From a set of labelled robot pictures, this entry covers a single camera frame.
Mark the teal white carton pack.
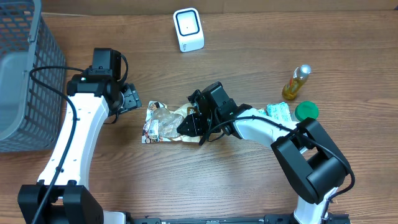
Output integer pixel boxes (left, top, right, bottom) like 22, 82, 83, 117
258, 108, 267, 116

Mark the brown Pantree snack pouch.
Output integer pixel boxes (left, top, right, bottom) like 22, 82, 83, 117
141, 101, 200, 144

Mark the teal white packet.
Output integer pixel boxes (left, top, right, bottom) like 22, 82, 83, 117
266, 102, 292, 122

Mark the green white round jar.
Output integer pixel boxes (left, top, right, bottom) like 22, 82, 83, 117
294, 101, 319, 121

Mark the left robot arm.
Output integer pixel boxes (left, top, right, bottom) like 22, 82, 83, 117
17, 48, 142, 224

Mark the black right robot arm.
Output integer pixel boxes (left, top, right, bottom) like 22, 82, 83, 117
177, 82, 355, 223

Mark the grey plastic mesh basket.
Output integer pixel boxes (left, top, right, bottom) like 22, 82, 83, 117
1, 0, 66, 152

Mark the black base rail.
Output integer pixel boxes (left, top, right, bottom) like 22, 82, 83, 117
130, 213, 351, 224

